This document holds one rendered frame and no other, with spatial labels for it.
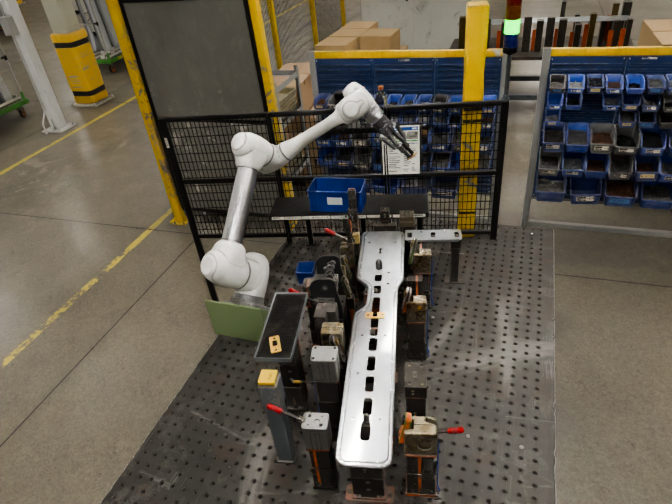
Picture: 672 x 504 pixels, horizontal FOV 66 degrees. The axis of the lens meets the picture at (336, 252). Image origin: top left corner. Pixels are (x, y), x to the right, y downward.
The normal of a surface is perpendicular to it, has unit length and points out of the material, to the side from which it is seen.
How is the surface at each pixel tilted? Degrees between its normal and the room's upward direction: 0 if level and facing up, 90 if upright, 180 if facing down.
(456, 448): 0
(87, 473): 0
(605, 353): 0
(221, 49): 90
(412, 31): 90
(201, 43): 89
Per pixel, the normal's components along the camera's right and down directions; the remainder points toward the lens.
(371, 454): -0.10, -0.82
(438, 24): -0.31, 0.57
